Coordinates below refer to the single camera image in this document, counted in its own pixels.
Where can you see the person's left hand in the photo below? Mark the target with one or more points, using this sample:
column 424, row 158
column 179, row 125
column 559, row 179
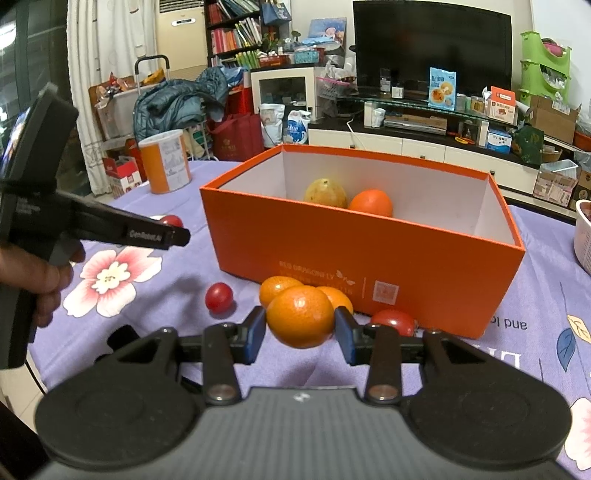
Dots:
column 27, row 272

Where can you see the white glass-door cabinet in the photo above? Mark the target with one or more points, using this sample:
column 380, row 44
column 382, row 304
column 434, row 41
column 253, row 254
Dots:
column 284, row 92

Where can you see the orange cardboard box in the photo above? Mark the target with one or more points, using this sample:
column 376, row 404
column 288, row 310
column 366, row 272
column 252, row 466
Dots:
column 415, row 277

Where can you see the dark green bag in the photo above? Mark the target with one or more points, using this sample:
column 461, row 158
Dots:
column 528, row 145

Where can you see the blue padded jacket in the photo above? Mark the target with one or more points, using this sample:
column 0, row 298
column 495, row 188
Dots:
column 180, row 101

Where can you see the bookshelf with books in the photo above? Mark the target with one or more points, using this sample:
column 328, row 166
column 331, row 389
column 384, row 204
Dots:
column 233, row 32

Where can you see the blue snack packet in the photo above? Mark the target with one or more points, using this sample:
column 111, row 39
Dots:
column 442, row 87

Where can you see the orange and white can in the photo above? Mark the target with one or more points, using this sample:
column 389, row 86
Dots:
column 165, row 161

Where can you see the red cherry tomato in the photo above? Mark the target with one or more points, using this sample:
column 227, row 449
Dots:
column 392, row 319
column 171, row 221
column 219, row 297

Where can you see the white curtain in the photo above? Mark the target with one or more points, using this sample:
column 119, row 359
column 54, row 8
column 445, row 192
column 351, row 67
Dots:
column 106, row 55

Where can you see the small tangerine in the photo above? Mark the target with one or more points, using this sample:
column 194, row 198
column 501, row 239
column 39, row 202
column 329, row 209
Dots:
column 300, row 318
column 342, row 300
column 272, row 288

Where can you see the black television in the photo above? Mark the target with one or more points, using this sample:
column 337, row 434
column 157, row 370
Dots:
column 429, row 41

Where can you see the red and white carton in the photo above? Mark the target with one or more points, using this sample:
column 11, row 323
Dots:
column 502, row 105

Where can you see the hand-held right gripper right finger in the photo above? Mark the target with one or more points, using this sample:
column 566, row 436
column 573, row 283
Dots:
column 345, row 334

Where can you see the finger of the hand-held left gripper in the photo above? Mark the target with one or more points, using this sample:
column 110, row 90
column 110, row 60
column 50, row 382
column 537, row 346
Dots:
column 134, row 233

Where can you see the standing air conditioner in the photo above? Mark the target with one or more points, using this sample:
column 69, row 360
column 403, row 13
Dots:
column 181, row 37

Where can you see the white bowl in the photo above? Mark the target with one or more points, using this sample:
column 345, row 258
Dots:
column 584, row 240

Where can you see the white television cabinet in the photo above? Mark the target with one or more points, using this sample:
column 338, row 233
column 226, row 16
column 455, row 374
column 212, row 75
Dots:
column 415, row 145

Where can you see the red shopping bag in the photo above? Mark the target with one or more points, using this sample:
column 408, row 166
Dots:
column 235, row 136

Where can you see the large orange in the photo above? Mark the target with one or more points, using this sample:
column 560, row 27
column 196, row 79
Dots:
column 371, row 203

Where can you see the green plastic rack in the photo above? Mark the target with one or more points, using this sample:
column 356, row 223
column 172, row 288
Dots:
column 545, row 64

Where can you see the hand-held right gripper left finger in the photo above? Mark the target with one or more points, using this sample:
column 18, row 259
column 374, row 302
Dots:
column 255, row 337

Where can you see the purple floral tablecloth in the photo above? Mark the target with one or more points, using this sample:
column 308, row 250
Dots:
column 184, row 277

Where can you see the yellow speckled fruit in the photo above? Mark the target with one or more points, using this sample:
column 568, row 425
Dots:
column 325, row 194

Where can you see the blue tissue box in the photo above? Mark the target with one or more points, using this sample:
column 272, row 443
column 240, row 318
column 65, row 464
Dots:
column 499, row 142

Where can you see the white and blue bag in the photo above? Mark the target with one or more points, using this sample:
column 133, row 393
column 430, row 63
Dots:
column 284, row 124

